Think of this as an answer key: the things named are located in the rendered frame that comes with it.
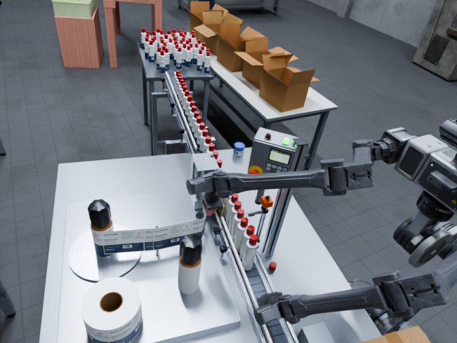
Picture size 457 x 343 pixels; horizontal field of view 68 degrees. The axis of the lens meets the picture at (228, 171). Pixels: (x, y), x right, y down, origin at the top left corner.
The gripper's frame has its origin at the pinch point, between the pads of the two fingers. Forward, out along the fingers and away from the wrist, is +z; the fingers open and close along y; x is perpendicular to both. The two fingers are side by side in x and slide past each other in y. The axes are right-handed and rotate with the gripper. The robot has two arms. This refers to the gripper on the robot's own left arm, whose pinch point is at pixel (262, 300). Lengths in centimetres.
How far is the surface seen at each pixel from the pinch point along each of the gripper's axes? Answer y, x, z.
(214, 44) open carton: -74, -236, 188
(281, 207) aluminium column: -15.3, -35.5, -3.3
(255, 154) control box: -2, -57, -16
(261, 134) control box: -5, -64, -19
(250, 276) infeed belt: -1.9, -8.3, 13.3
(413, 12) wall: -646, -451, 373
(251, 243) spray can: -0.5, -22.9, 1.8
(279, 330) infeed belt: -3.8, 11.8, -2.5
